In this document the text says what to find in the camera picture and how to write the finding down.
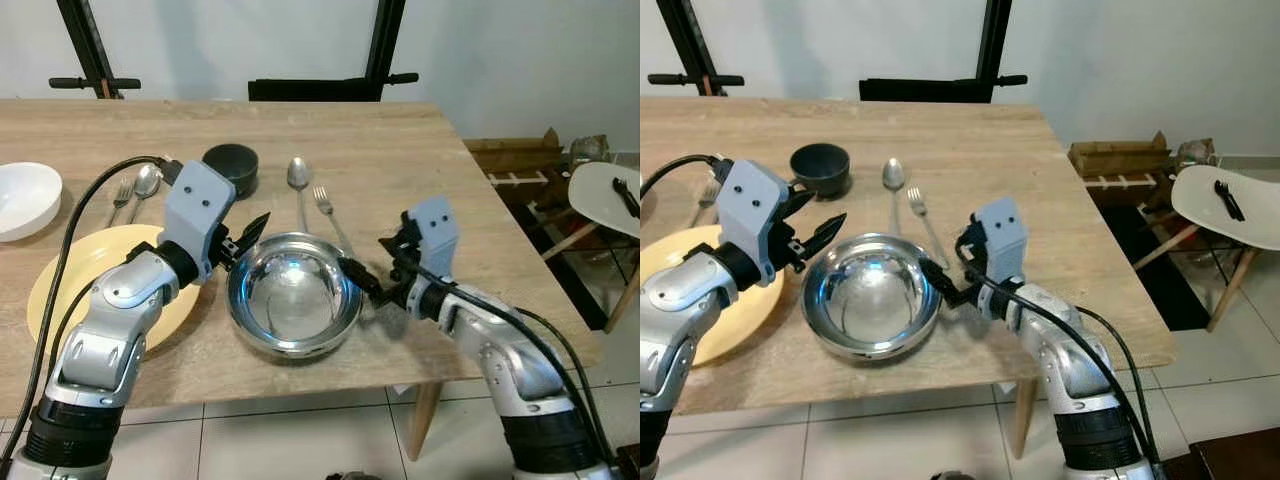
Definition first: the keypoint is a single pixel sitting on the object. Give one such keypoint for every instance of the shiny steel bowl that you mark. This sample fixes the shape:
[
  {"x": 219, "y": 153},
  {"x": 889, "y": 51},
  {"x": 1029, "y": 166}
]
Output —
[
  {"x": 870, "y": 300},
  {"x": 295, "y": 300}
]

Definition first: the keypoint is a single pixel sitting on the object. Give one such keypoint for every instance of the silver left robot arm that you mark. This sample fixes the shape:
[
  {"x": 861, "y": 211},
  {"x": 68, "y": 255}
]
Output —
[
  {"x": 680, "y": 300},
  {"x": 110, "y": 300}
]

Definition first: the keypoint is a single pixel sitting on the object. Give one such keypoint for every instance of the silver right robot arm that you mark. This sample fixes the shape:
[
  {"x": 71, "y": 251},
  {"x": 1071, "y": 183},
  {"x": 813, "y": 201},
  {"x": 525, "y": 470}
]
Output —
[
  {"x": 1060, "y": 360},
  {"x": 500, "y": 360}
]

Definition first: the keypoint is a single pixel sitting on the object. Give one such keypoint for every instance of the steel fork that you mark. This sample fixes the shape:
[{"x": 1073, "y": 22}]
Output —
[
  {"x": 122, "y": 192},
  {"x": 322, "y": 200},
  {"x": 708, "y": 193},
  {"x": 916, "y": 201}
]

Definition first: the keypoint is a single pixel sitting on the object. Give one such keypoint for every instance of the steel spoon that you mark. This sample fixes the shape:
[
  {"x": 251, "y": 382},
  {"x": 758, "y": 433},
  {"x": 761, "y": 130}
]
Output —
[
  {"x": 147, "y": 181},
  {"x": 893, "y": 173},
  {"x": 298, "y": 172}
]

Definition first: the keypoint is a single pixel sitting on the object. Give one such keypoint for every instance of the yellow plate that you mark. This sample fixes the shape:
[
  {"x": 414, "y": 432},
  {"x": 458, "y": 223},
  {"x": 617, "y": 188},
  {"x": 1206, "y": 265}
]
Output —
[
  {"x": 90, "y": 265},
  {"x": 745, "y": 322}
]

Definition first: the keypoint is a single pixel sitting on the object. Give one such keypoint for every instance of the wooden crate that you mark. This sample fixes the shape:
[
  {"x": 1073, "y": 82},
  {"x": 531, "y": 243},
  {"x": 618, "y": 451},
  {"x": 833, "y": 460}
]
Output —
[
  {"x": 1110, "y": 158},
  {"x": 510, "y": 155}
]

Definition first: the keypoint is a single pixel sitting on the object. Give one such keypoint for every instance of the small black tool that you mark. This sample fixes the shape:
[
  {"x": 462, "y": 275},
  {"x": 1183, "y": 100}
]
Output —
[
  {"x": 626, "y": 196},
  {"x": 1228, "y": 199}
]

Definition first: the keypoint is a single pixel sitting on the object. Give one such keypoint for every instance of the dark floor mat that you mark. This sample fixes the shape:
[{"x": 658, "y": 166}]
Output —
[{"x": 1160, "y": 280}]

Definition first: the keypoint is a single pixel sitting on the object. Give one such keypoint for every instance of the white chair with wooden legs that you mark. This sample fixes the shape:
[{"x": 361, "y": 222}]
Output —
[
  {"x": 1200, "y": 210},
  {"x": 595, "y": 195}
]

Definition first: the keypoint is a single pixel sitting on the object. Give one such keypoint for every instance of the white bowl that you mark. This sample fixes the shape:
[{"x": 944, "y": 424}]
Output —
[{"x": 25, "y": 198}]

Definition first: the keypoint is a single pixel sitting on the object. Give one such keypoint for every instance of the shiny glass jar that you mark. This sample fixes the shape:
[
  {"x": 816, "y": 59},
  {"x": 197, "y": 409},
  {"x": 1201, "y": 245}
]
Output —
[
  {"x": 1196, "y": 153},
  {"x": 590, "y": 150}
]

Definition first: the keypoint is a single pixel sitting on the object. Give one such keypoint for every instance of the dark brown furniture piece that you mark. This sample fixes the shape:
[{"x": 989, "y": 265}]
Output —
[{"x": 1230, "y": 458}]

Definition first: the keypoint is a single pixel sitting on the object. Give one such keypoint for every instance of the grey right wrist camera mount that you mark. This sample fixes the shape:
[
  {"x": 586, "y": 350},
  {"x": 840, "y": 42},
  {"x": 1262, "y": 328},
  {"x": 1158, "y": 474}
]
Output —
[
  {"x": 1003, "y": 238},
  {"x": 433, "y": 235}
]

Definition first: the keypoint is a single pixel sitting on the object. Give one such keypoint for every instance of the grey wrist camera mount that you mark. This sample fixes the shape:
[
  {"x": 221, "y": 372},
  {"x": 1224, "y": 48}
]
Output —
[
  {"x": 752, "y": 215},
  {"x": 433, "y": 235},
  {"x": 195, "y": 215},
  {"x": 1003, "y": 238}
]

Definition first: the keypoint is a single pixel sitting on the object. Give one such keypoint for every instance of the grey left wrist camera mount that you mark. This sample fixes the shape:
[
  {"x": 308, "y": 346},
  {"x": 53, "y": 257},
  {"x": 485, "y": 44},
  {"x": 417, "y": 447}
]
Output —
[
  {"x": 195, "y": 215},
  {"x": 752, "y": 215}
]

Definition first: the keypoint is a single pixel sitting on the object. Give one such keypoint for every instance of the black frame post with base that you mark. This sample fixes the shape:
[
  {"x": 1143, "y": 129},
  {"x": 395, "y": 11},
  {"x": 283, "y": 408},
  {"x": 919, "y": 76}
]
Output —
[
  {"x": 995, "y": 45},
  {"x": 385, "y": 45}
]

